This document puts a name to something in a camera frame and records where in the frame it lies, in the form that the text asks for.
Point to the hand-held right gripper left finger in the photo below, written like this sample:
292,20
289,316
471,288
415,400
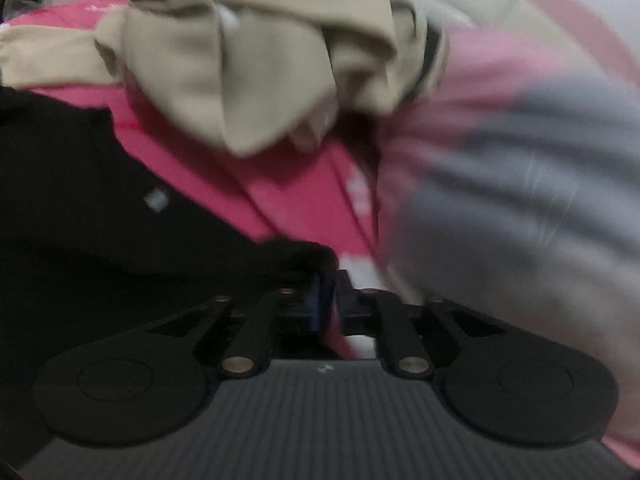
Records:
320,305

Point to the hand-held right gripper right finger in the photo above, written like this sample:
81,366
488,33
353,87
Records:
345,300

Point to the black pants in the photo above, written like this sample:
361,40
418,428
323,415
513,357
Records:
100,235

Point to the pink floral bedsheet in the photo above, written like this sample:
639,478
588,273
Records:
300,195

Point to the pink grey striped blanket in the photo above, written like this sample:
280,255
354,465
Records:
500,185

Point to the beige garment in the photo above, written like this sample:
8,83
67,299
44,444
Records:
210,70

